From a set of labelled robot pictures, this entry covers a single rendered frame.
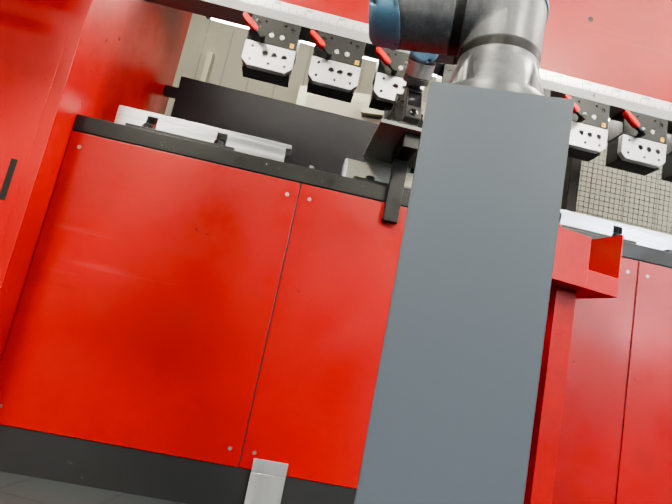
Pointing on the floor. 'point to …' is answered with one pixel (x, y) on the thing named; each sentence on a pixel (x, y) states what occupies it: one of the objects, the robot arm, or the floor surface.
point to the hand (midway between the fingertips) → (396, 149)
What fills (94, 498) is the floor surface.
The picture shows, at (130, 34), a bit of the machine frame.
